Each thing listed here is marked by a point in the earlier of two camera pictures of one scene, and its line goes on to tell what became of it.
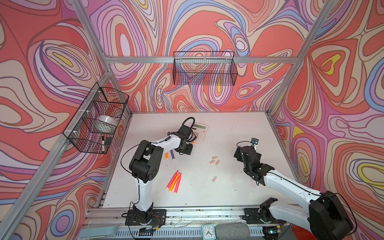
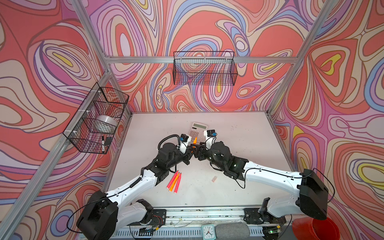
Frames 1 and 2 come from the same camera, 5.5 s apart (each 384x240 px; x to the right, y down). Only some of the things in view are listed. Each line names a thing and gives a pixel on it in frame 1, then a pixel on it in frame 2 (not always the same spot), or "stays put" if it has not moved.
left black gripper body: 186,148 to 187,153
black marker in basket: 103,144 stays put
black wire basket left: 92,128 stays put
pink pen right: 177,183 stays put
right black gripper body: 241,153 to 202,151
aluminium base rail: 182,222 stays put
